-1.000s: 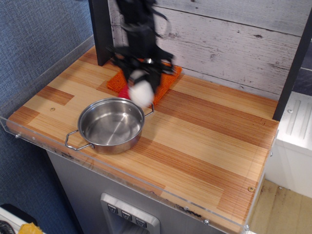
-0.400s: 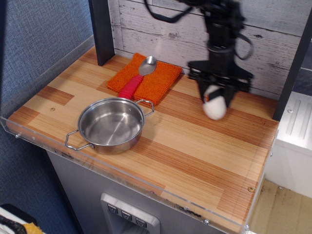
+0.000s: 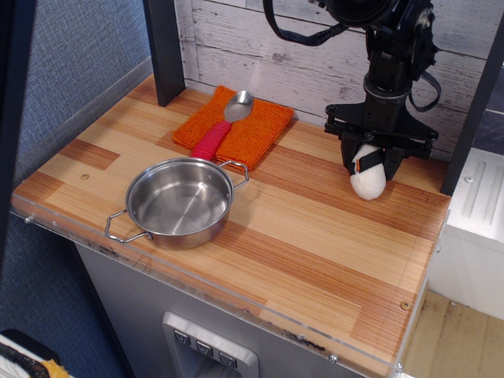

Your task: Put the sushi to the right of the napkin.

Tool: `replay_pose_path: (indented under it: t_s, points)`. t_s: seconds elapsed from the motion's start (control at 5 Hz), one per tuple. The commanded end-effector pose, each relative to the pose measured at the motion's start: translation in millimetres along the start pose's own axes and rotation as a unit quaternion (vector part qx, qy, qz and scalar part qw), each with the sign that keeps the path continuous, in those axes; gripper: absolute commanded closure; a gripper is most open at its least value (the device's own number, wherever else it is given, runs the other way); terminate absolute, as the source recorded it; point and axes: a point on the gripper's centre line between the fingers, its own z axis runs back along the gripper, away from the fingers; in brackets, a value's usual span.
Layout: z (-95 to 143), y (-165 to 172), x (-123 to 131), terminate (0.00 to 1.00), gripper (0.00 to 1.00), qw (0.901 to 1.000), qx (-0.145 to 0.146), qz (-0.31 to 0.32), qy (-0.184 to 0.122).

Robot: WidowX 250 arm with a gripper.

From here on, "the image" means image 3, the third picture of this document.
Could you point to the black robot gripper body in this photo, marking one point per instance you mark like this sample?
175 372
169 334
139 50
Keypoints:
383 120

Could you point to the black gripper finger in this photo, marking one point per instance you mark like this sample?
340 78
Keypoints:
350 146
392 159

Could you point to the white plush egg black band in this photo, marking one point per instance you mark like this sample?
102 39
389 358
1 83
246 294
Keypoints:
367 175

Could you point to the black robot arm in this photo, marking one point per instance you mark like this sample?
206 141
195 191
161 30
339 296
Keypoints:
399 43

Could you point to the orange knitted cloth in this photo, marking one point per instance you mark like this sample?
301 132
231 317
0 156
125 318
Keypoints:
249 138

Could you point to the yellow cloth piece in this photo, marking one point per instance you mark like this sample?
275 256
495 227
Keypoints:
55 370

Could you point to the white ribbed box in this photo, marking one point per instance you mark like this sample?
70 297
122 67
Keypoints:
476 207

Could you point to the clear acrylic table guard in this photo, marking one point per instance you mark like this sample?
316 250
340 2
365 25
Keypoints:
301 253

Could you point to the stainless steel pot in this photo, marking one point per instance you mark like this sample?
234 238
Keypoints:
181 203

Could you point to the silver button panel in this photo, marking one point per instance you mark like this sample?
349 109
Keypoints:
197 351

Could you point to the grey metal cabinet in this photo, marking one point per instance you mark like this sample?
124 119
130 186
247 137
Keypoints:
135 303

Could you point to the dark right frame post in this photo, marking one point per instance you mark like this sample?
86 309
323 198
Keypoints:
476 111

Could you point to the dark frame post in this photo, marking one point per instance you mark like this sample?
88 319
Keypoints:
476 111
165 50

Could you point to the red handled metal spoon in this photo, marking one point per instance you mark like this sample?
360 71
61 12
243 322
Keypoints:
238 108

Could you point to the dark left frame post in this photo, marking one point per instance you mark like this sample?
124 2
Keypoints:
165 50

